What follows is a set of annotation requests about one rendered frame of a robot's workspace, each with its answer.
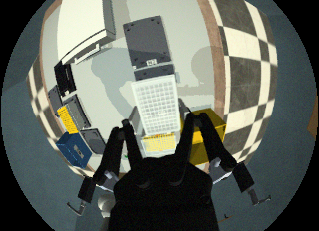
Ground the blue bin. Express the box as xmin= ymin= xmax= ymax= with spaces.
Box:
xmin=56 ymin=131 xmax=92 ymax=169

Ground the yellow open-top bin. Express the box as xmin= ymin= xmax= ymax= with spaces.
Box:
xmin=180 ymin=108 xmax=227 ymax=166

